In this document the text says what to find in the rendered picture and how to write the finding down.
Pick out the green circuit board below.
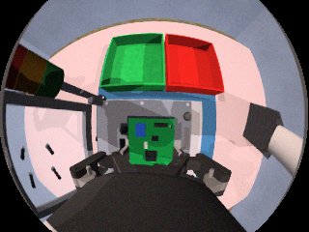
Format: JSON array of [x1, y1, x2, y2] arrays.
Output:
[[128, 118, 175, 165]]

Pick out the red open tray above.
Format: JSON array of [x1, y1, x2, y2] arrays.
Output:
[[164, 34, 225, 96]]

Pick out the green box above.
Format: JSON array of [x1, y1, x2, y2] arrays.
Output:
[[99, 33, 165, 92]]

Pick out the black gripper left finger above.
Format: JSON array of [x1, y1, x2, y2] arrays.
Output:
[[70, 145, 138, 190]]

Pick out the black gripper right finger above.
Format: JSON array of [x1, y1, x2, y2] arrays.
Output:
[[159, 146, 232, 197]]

